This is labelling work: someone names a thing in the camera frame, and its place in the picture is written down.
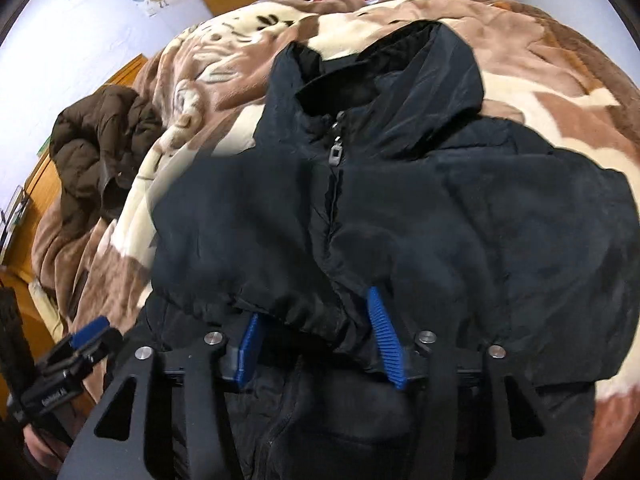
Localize black hooded puffer jacket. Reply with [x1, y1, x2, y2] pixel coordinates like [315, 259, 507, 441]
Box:
[108, 21, 639, 479]

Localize person's left hand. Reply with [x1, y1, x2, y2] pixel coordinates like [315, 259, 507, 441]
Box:
[23, 425, 70, 474]

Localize wooden headboard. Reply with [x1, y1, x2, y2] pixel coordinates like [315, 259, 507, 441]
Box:
[1, 55, 164, 282]

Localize brown puffer jacket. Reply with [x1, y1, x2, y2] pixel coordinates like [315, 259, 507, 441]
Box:
[49, 84, 164, 238]

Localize brown cream plush blanket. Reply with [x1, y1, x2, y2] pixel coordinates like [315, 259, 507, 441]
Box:
[60, 0, 639, 479]

